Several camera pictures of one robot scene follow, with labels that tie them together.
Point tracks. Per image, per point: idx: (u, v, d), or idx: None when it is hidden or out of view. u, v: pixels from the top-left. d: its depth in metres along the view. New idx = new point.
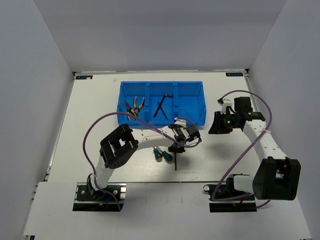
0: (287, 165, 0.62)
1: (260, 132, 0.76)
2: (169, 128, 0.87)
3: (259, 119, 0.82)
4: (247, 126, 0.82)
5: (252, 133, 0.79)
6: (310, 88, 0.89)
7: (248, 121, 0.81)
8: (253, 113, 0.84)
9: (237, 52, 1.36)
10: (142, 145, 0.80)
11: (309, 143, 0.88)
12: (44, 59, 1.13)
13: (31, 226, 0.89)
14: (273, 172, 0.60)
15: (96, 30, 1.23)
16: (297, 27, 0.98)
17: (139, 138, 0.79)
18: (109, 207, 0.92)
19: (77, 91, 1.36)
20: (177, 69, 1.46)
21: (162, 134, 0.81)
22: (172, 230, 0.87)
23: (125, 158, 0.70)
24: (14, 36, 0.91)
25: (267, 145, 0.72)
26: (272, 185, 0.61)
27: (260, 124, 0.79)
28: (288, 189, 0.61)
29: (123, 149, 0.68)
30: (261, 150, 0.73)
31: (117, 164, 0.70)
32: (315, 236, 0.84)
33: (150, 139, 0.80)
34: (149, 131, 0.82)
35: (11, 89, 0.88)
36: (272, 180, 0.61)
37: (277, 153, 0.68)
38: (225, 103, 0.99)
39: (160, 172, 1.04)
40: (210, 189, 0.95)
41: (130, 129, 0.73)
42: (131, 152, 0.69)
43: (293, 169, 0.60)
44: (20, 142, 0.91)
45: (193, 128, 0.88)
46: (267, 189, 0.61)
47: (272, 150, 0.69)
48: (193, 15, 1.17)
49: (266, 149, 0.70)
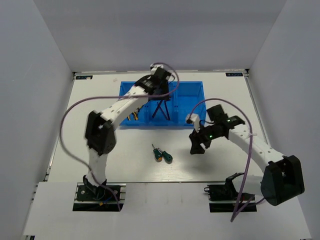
0: (287, 163, 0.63)
1: (248, 137, 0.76)
2: (135, 87, 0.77)
3: (239, 124, 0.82)
4: (232, 135, 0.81)
5: (240, 140, 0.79)
6: (310, 87, 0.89)
7: (231, 130, 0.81)
8: (232, 119, 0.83)
9: (237, 53, 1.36)
10: (118, 121, 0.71)
11: (310, 144, 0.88)
12: (44, 58, 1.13)
13: (31, 226, 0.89)
14: (280, 176, 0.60)
15: (96, 31, 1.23)
16: (298, 27, 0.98)
17: (111, 116, 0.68)
18: (109, 207, 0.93)
19: (78, 92, 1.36)
20: (177, 69, 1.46)
21: (132, 98, 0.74)
22: (172, 229, 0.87)
23: (112, 139, 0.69)
24: (14, 35, 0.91)
25: (261, 149, 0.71)
26: (284, 188, 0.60)
27: (244, 128, 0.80)
28: (297, 185, 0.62)
29: (102, 137, 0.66)
30: (258, 157, 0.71)
31: (110, 146, 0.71)
32: (315, 236, 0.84)
33: (123, 110, 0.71)
34: (116, 104, 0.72)
35: (11, 89, 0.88)
36: (282, 184, 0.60)
37: (273, 155, 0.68)
38: (195, 120, 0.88)
39: (160, 172, 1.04)
40: (210, 189, 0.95)
41: (98, 115, 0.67)
42: (112, 131, 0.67)
43: (295, 165, 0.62)
44: (20, 142, 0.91)
45: (160, 71, 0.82)
46: (282, 194, 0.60)
47: (268, 153, 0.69)
48: (193, 15, 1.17)
49: (263, 154, 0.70)
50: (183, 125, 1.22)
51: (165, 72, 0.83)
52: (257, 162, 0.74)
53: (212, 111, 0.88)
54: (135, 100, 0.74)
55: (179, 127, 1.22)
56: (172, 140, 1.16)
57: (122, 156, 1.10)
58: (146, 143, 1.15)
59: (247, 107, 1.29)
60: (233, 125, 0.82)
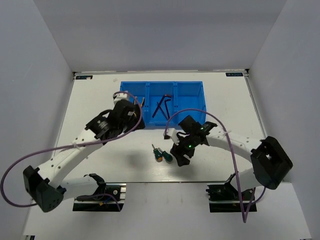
0: (267, 145, 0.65)
1: (225, 136, 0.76)
2: (87, 130, 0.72)
3: (213, 127, 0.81)
4: (210, 140, 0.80)
5: (218, 142, 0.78)
6: (310, 87, 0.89)
7: (208, 135, 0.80)
8: (204, 125, 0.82)
9: (237, 53, 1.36)
10: (59, 177, 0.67)
11: (310, 144, 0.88)
12: (44, 58, 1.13)
13: (31, 226, 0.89)
14: (264, 159, 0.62)
15: (96, 30, 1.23)
16: (298, 27, 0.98)
17: (49, 172, 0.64)
18: (109, 207, 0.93)
19: (78, 92, 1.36)
20: (177, 69, 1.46)
21: (77, 147, 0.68)
22: (172, 229, 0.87)
23: (53, 195, 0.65)
24: (14, 35, 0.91)
25: (240, 141, 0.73)
26: (274, 169, 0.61)
27: (219, 130, 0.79)
28: (285, 161, 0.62)
29: (38, 196, 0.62)
30: (241, 150, 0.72)
31: (52, 203, 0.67)
32: (315, 236, 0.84)
33: (64, 163, 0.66)
34: (59, 155, 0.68)
35: (11, 89, 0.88)
36: (271, 165, 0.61)
37: (253, 142, 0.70)
38: (171, 132, 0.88)
39: (160, 172, 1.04)
40: (210, 189, 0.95)
41: (34, 171, 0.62)
42: (47, 193, 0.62)
43: (273, 143, 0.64)
44: (20, 142, 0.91)
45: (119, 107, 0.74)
46: (275, 175, 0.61)
47: (247, 143, 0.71)
48: (193, 15, 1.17)
49: (243, 145, 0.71)
50: None
51: (124, 108, 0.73)
52: (241, 155, 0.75)
53: (183, 125, 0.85)
54: (83, 148, 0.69)
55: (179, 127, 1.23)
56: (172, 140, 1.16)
57: (122, 157, 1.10)
58: (146, 143, 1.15)
59: (247, 107, 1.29)
60: (208, 130, 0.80)
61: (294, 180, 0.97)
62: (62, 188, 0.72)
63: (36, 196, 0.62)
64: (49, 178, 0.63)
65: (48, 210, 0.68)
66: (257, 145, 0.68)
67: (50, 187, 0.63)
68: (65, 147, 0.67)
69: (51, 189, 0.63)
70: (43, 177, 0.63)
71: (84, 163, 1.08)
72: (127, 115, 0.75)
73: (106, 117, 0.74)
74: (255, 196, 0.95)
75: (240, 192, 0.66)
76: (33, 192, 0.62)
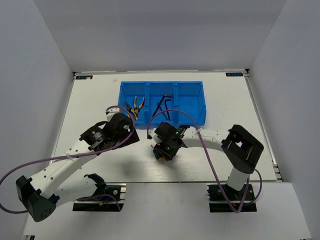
0: (236, 134, 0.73)
1: (197, 134, 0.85)
2: (81, 141, 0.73)
3: (186, 129, 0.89)
4: (186, 141, 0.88)
5: (194, 141, 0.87)
6: (310, 87, 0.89)
7: (182, 138, 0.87)
8: (179, 129, 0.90)
9: (237, 53, 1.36)
10: (51, 187, 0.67)
11: (310, 144, 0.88)
12: (43, 58, 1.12)
13: (31, 225, 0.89)
14: (236, 147, 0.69)
15: (96, 31, 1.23)
16: (297, 28, 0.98)
17: (42, 183, 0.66)
18: (109, 207, 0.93)
19: (78, 92, 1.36)
20: (177, 69, 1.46)
21: (70, 158, 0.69)
22: (172, 229, 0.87)
23: (45, 205, 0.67)
24: (14, 35, 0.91)
25: (211, 136, 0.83)
26: (247, 154, 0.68)
27: (191, 130, 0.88)
28: (254, 144, 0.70)
29: (30, 206, 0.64)
30: (213, 143, 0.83)
31: (45, 213, 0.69)
32: (315, 236, 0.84)
33: (56, 175, 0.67)
34: (53, 166, 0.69)
35: (11, 89, 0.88)
36: (242, 151, 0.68)
37: (221, 134, 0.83)
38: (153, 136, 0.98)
39: (159, 172, 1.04)
40: (210, 189, 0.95)
41: (26, 182, 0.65)
42: (39, 204, 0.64)
43: (240, 131, 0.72)
44: (20, 142, 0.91)
45: (116, 120, 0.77)
46: (250, 159, 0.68)
47: (218, 135, 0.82)
48: (193, 15, 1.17)
49: (215, 138, 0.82)
50: None
51: (121, 121, 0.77)
52: (212, 147, 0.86)
53: (160, 131, 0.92)
54: (76, 159, 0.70)
55: None
56: None
57: (122, 157, 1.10)
58: (146, 142, 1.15)
59: (247, 107, 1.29)
60: (183, 133, 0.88)
61: (293, 180, 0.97)
62: (55, 196, 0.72)
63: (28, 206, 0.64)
64: (41, 189, 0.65)
65: (39, 219, 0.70)
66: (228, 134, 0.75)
67: (42, 198, 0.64)
68: (59, 158, 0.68)
69: (45, 200, 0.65)
70: (35, 188, 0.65)
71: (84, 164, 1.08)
72: (123, 128, 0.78)
73: (101, 128, 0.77)
74: (255, 196, 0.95)
75: (223, 190, 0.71)
76: (25, 201, 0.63)
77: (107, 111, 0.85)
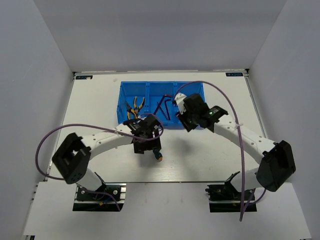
0: (279, 149, 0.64)
1: (236, 129, 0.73)
2: (124, 125, 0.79)
3: (223, 115, 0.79)
4: (217, 127, 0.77)
5: (227, 133, 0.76)
6: (310, 87, 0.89)
7: (215, 123, 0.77)
8: (214, 111, 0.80)
9: (237, 53, 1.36)
10: (95, 151, 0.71)
11: (310, 144, 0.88)
12: (44, 58, 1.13)
13: (31, 225, 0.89)
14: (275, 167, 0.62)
15: (96, 30, 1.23)
16: (297, 28, 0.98)
17: (91, 144, 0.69)
18: (109, 207, 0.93)
19: (78, 92, 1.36)
20: (177, 69, 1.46)
21: (117, 134, 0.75)
22: (172, 229, 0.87)
23: (82, 168, 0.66)
24: (14, 35, 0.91)
25: (252, 140, 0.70)
26: (281, 176, 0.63)
27: (230, 120, 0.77)
28: (289, 167, 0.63)
29: (76, 159, 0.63)
30: (249, 148, 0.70)
31: (75, 177, 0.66)
32: (315, 236, 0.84)
33: (104, 141, 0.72)
34: (101, 134, 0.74)
35: (11, 89, 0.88)
36: (277, 171, 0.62)
37: (265, 144, 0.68)
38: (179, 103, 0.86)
39: (160, 172, 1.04)
40: (210, 189, 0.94)
41: (78, 137, 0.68)
42: (85, 159, 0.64)
43: (288, 151, 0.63)
44: (20, 143, 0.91)
45: (151, 118, 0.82)
46: (279, 181, 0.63)
47: (259, 143, 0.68)
48: (193, 15, 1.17)
49: (254, 145, 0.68)
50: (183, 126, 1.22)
51: (155, 120, 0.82)
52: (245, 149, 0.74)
53: (192, 104, 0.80)
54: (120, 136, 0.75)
55: (180, 127, 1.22)
56: (172, 140, 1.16)
57: (122, 157, 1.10)
58: None
59: (247, 107, 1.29)
60: (218, 118, 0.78)
61: (294, 180, 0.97)
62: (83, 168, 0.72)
63: (76, 157, 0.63)
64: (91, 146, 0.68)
65: (69, 182, 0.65)
66: (270, 148, 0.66)
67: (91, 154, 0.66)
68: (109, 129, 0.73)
69: (89, 159, 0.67)
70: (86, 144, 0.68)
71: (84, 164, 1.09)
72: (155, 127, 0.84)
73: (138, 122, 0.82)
74: (255, 196, 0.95)
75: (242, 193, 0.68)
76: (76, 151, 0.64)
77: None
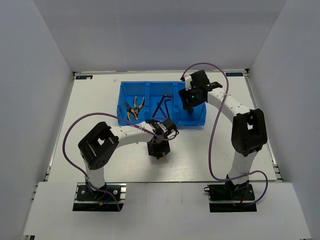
0: (253, 116, 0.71)
1: (223, 97, 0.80)
2: (146, 123, 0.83)
3: (218, 87, 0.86)
4: (210, 97, 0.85)
5: (216, 101, 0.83)
6: (310, 87, 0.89)
7: (209, 92, 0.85)
8: (211, 84, 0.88)
9: (237, 53, 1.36)
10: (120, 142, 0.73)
11: (310, 144, 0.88)
12: (44, 58, 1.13)
13: (31, 226, 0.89)
14: (243, 124, 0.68)
15: (96, 30, 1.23)
16: (297, 27, 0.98)
17: (119, 135, 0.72)
18: (109, 207, 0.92)
19: (78, 92, 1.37)
20: (177, 69, 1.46)
21: (141, 129, 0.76)
22: (172, 229, 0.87)
23: (107, 156, 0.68)
24: (14, 35, 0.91)
25: (232, 105, 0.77)
26: (249, 136, 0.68)
27: (221, 91, 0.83)
28: (260, 134, 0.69)
29: (103, 147, 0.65)
30: (229, 112, 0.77)
31: (99, 164, 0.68)
32: (315, 237, 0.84)
33: (130, 134, 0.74)
34: (126, 127, 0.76)
35: (11, 89, 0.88)
36: (247, 132, 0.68)
37: (242, 109, 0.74)
38: (186, 78, 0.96)
39: (159, 172, 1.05)
40: (210, 189, 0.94)
41: (108, 127, 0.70)
42: (112, 148, 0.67)
43: (258, 115, 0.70)
44: (20, 142, 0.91)
45: (170, 121, 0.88)
46: (246, 140, 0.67)
47: (237, 107, 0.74)
48: (193, 15, 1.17)
49: (233, 108, 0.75)
50: (183, 125, 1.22)
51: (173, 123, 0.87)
52: (227, 116, 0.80)
53: (196, 76, 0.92)
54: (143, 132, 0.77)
55: (179, 126, 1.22)
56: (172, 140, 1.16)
57: (122, 157, 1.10)
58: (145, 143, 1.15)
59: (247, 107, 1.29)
60: (212, 88, 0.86)
61: (294, 180, 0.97)
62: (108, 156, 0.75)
63: (103, 145, 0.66)
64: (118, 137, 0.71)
65: (93, 168, 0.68)
66: (245, 112, 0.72)
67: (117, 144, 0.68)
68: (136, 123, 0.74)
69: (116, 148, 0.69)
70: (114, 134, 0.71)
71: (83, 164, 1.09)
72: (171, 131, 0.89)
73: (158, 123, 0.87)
74: (256, 197, 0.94)
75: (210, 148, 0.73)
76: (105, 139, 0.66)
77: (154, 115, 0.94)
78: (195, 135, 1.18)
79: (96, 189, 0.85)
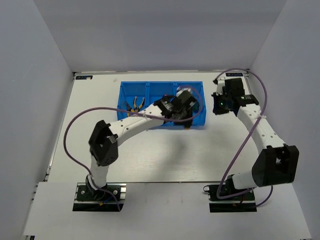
0: (286, 152, 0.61)
1: (256, 119, 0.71)
2: (154, 106, 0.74)
3: (252, 104, 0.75)
4: (241, 113, 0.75)
5: (246, 119, 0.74)
6: (310, 87, 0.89)
7: (242, 107, 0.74)
8: (246, 97, 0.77)
9: (237, 53, 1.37)
10: (122, 137, 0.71)
11: (309, 144, 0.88)
12: (44, 58, 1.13)
13: (31, 226, 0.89)
14: (271, 162, 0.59)
15: (96, 30, 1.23)
16: (297, 28, 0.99)
17: (118, 131, 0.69)
18: (109, 207, 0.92)
19: (78, 92, 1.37)
20: (177, 69, 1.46)
21: (145, 118, 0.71)
22: (172, 229, 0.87)
23: (113, 152, 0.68)
24: (14, 35, 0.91)
25: (264, 132, 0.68)
26: (273, 174, 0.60)
27: (255, 109, 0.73)
28: (287, 174, 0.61)
29: (105, 146, 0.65)
30: (258, 139, 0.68)
31: (109, 160, 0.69)
32: (315, 236, 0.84)
33: (132, 127, 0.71)
34: (129, 119, 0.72)
35: (11, 89, 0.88)
36: (273, 170, 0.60)
37: (275, 141, 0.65)
38: (219, 83, 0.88)
39: (160, 172, 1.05)
40: (210, 189, 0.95)
41: (106, 125, 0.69)
42: (114, 145, 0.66)
43: (292, 154, 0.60)
44: (20, 142, 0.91)
45: (185, 96, 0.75)
46: (268, 177, 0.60)
47: (270, 138, 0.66)
48: (193, 15, 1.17)
49: (264, 138, 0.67)
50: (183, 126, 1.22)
51: (189, 97, 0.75)
52: (255, 139, 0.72)
53: (229, 83, 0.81)
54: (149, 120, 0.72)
55: (179, 127, 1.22)
56: (173, 140, 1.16)
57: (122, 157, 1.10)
58: (145, 143, 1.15)
59: None
60: (246, 103, 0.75)
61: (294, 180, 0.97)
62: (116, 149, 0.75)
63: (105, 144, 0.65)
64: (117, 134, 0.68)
65: (105, 165, 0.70)
66: (277, 146, 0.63)
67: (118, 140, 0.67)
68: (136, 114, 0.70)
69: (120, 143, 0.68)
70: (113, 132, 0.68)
71: (83, 164, 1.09)
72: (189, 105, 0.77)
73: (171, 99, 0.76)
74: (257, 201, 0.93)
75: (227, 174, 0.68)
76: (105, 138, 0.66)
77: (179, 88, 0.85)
78: (195, 135, 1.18)
79: (98, 188, 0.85)
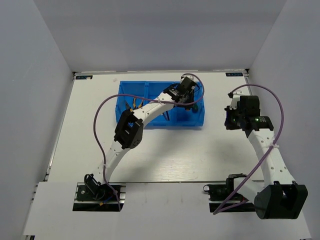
0: (294, 189, 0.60)
1: (267, 147, 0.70)
2: (164, 94, 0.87)
3: (266, 128, 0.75)
4: (253, 136, 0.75)
5: (257, 146, 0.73)
6: (310, 87, 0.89)
7: (255, 131, 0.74)
8: (260, 120, 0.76)
9: (237, 53, 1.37)
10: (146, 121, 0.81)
11: (309, 144, 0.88)
12: (44, 58, 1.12)
13: (31, 226, 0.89)
14: (277, 196, 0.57)
15: (96, 30, 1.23)
16: (297, 28, 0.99)
17: (142, 116, 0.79)
18: (109, 207, 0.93)
19: (78, 92, 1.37)
20: (177, 69, 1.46)
21: (160, 103, 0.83)
22: (172, 229, 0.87)
23: (139, 135, 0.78)
24: (14, 35, 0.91)
25: (273, 165, 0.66)
26: (276, 207, 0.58)
27: (268, 136, 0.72)
28: (291, 211, 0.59)
29: (134, 131, 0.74)
30: (266, 171, 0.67)
31: (135, 143, 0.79)
32: (315, 236, 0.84)
33: (151, 112, 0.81)
34: (147, 106, 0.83)
35: (11, 89, 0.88)
36: (277, 204, 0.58)
37: (284, 177, 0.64)
38: (235, 97, 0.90)
39: (159, 172, 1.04)
40: (210, 189, 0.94)
41: (131, 113, 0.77)
42: (140, 129, 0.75)
43: (300, 193, 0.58)
44: (20, 143, 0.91)
45: (187, 81, 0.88)
46: (270, 209, 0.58)
47: (279, 173, 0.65)
48: (193, 15, 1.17)
49: (273, 171, 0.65)
50: (182, 125, 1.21)
51: (191, 82, 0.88)
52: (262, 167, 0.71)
53: (245, 101, 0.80)
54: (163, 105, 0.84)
55: (179, 127, 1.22)
56: (173, 140, 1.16)
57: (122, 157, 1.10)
58: (145, 143, 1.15)
59: None
60: (259, 127, 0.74)
61: None
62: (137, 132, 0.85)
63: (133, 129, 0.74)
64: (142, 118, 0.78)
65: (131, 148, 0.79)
66: (286, 183, 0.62)
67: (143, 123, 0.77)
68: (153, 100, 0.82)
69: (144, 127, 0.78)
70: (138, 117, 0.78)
71: (83, 164, 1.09)
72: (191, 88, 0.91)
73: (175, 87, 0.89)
74: None
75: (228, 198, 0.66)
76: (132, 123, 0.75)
77: (181, 76, 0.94)
78: (195, 135, 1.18)
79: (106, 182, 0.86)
